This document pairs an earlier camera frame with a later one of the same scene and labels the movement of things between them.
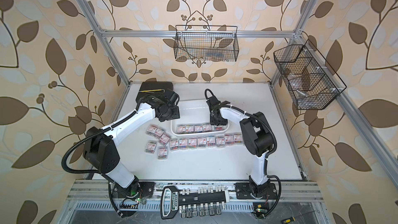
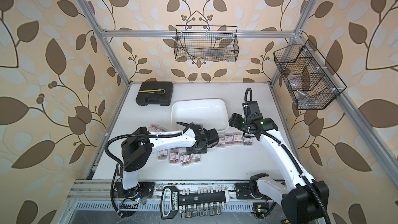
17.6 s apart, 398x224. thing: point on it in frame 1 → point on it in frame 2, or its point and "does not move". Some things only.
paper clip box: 238,139 does not move
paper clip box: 220,142 does not move
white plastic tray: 193,112 does not move
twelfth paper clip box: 151,129 does not move
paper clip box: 229,139 does not move
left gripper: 175,115 → 206,147
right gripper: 212,122 → 235,119
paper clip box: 181,129 → 185,159
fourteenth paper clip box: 162,153 does not move
